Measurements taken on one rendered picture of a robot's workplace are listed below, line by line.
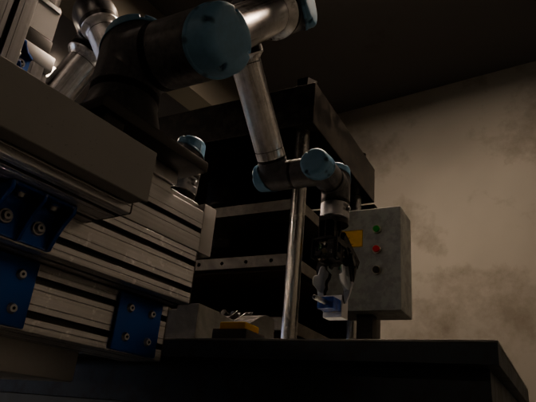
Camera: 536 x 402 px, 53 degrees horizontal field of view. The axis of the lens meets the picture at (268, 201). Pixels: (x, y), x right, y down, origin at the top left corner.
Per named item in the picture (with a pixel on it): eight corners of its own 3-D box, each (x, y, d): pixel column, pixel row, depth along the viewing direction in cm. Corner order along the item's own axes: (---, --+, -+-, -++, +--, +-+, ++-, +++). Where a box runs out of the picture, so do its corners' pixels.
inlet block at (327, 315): (323, 308, 120) (325, 284, 122) (304, 309, 123) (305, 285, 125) (347, 320, 130) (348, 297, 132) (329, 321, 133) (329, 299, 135)
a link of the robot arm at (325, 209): (328, 212, 144) (356, 208, 140) (327, 228, 143) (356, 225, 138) (315, 202, 139) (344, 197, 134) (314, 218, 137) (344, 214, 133)
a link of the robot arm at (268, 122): (196, 5, 124) (252, 201, 138) (238, -8, 119) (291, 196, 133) (219, 2, 134) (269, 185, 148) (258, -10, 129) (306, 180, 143)
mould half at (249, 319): (193, 344, 117) (202, 283, 123) (104, 342, 129) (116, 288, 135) (289, 374, 157) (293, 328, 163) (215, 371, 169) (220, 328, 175)
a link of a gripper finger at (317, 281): (302, 297, 130) (313, 261, 133) (313, 303, 135) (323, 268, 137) (313, 300, 128) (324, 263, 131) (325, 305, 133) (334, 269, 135)
